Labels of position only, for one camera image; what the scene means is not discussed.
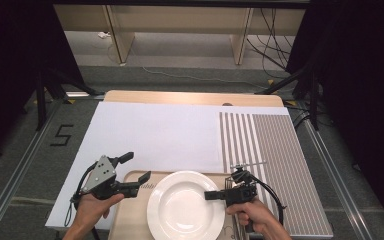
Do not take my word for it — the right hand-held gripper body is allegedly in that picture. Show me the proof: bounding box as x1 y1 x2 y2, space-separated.
225 161 268 205

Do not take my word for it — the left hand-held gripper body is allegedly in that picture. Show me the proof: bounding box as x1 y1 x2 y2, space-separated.
80 155 141 201

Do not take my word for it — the white plate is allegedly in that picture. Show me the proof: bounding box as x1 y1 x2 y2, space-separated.
146 170 227 240

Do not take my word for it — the beige tray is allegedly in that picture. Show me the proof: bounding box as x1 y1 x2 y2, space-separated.
108 170 250 240

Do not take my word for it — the person's right hand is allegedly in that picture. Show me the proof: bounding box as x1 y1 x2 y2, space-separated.
226 199 285 240

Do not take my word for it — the person's left hand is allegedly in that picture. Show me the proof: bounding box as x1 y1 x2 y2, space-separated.
74 193 126 233

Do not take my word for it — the white board sheet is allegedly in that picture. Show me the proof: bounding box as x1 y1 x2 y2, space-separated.
45 101 291 231

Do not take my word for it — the grey striped placemat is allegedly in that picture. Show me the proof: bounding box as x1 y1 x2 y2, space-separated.
219 112 334 240

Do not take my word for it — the black metal stand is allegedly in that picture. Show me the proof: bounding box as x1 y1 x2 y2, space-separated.
34 67 105 132
255 62 322 132

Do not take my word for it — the black curtain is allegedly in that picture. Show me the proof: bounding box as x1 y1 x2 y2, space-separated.
285 0 384 236
0 0 85 165

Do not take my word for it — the beige wooden desk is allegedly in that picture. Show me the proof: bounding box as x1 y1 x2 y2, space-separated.
53 3 306 66

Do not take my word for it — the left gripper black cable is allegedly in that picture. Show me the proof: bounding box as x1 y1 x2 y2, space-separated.
72 162 102 240

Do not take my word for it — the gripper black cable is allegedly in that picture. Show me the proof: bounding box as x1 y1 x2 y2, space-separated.
250 174 287 228
72 162 102 240

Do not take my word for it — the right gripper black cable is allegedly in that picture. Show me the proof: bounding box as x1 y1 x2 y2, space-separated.
250 174 287 228

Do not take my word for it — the grey lanyard loop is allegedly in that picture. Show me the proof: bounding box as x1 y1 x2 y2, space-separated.
64 199 76 228

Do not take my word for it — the aluminium floor rail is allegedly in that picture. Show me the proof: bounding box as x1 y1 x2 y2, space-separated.
0 99 65 240
303 117 375 240

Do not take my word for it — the bundle of black cables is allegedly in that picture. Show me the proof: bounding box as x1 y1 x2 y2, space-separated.
245 8 295 72

